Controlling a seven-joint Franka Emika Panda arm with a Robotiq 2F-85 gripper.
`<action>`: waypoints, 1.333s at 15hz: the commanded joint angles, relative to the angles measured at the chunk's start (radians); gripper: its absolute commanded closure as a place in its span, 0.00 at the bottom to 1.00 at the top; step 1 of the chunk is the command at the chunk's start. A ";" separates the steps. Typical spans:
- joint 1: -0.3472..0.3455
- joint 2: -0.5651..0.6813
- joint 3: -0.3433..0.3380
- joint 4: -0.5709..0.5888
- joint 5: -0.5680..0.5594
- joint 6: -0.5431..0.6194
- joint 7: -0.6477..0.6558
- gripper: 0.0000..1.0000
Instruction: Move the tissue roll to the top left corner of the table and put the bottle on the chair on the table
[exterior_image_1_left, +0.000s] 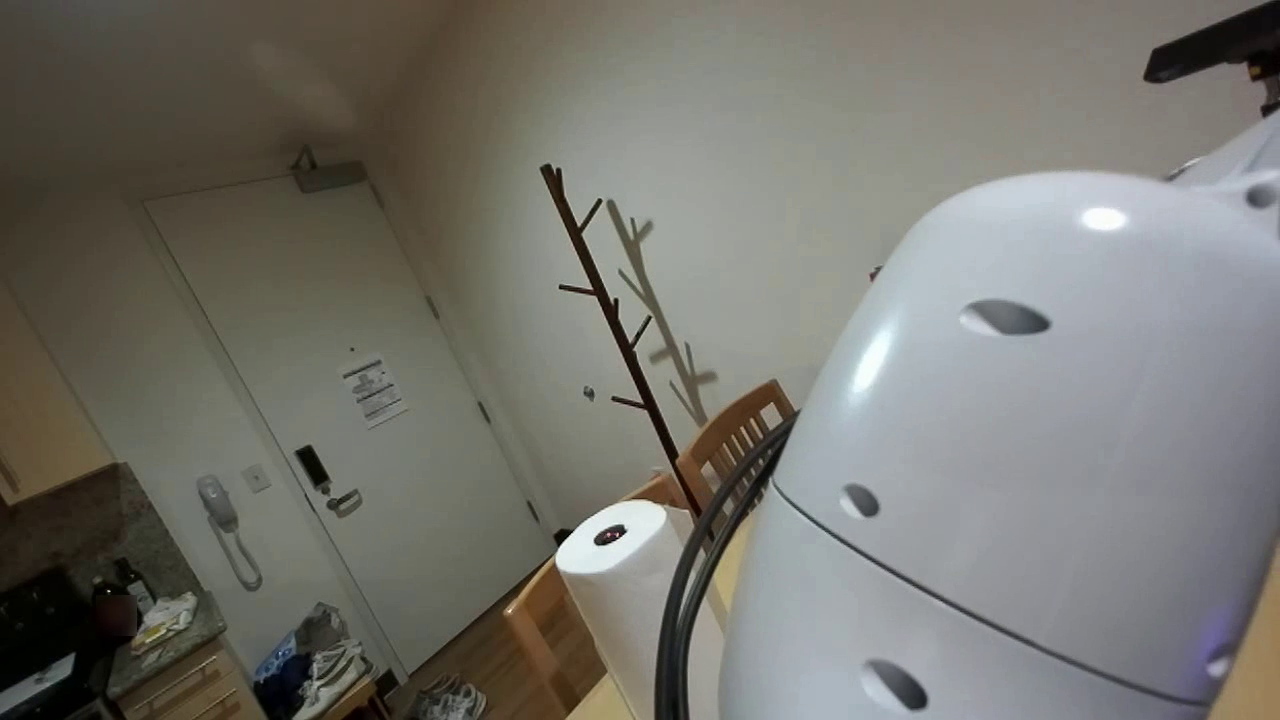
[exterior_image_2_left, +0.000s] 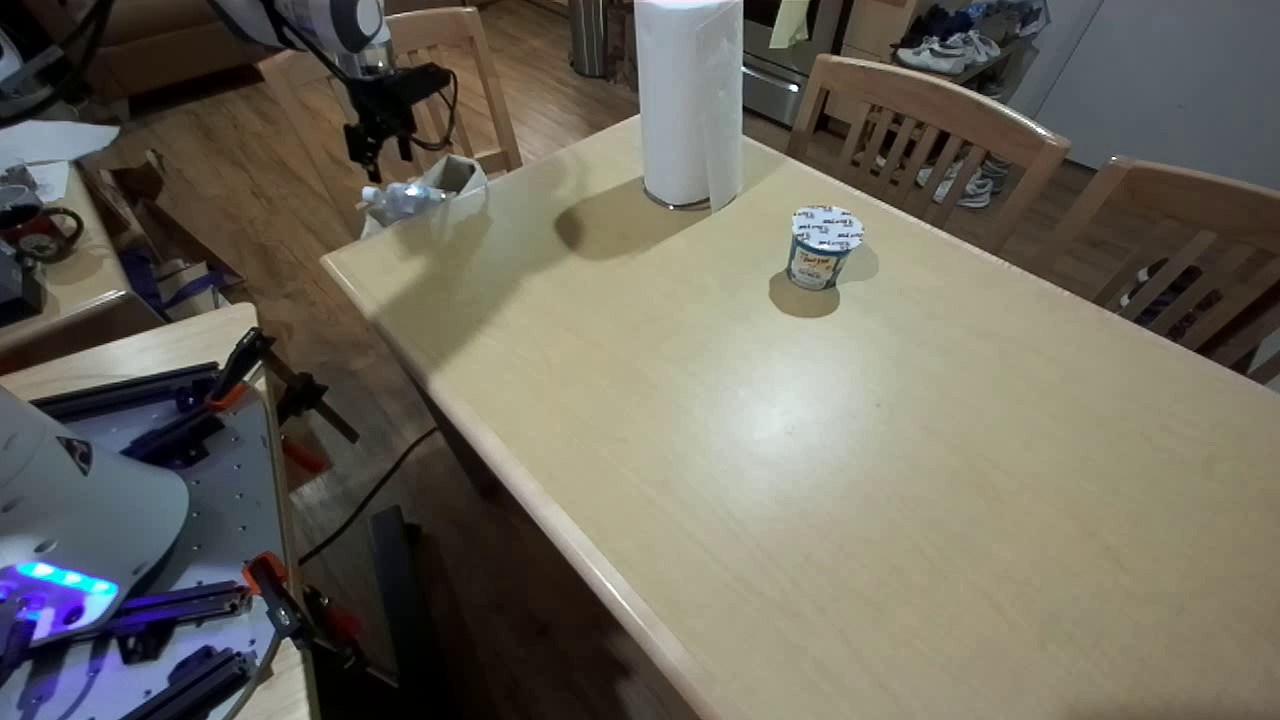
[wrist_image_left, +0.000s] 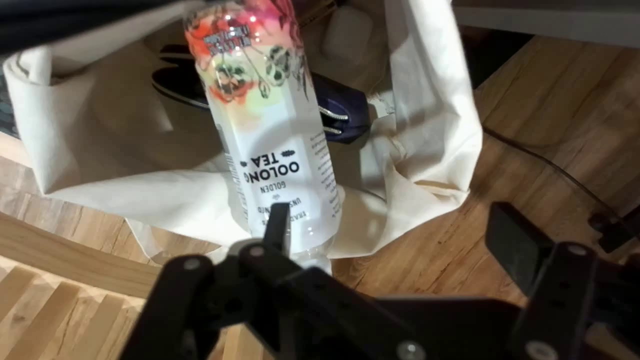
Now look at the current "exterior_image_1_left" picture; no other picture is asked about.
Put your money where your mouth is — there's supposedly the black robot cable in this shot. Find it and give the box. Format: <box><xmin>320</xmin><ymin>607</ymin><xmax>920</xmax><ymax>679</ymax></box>
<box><xmin>653</xmin><ymin>409</ymin><xmax>800</xmax><ymax>720</ymax></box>

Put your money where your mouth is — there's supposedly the wall telephone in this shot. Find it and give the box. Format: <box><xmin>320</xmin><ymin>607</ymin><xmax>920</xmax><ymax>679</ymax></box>
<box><xmin>195</xmin><ymin>474</ymin><xmax>263</xmax><ymax>592</ymax></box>

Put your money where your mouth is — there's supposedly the brown wooden coat rack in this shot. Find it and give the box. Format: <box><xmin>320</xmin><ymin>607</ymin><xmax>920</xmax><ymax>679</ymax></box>
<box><xmin>537</xmin><ymin>164</ymin><xmax>703</xmax><ymax>516</ymax></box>

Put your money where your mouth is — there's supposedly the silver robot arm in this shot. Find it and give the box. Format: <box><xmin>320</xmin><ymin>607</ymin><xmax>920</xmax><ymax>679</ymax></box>
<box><xmin>721</xmin><ymin>120</ymin><xmax>1280</xmax><ymax>720</ymax></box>

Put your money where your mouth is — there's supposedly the wooden chair far middle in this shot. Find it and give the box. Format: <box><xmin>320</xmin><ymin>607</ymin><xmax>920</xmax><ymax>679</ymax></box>
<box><xmin>635</xmin><ymin>380</ymin><xmax>794</xmax><ymax>509</ymax></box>

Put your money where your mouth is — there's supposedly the wooden chair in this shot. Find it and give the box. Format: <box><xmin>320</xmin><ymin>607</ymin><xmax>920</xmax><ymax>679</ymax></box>
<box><xmin>502</xmin><ymin>560</ymin><xmax>604</xmax><ymax>717</ymax></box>
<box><xmin>635</xmin><ymin>380</ymin><xmax>794</xmax><ymax>509</ymax></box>

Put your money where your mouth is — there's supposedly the wooden chair far right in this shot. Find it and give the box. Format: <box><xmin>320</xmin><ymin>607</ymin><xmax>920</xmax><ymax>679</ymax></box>
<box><xmin>502</xmin><ymin>560</ymin><xmax>604</xmax><ymax>717</ymax></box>

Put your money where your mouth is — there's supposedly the white paper towel roll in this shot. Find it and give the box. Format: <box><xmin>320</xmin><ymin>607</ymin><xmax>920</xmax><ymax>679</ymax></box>
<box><xmin>555</xmin><ymin>501</ymin><xmax>691</xmax><ymax>720</ymax></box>

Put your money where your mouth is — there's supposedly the white door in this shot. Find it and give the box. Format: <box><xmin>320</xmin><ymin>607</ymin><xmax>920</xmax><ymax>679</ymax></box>
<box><xmin>147</xmin><ymin>180</ymin><xmax>546</xmax><ymax>669</ymax></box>

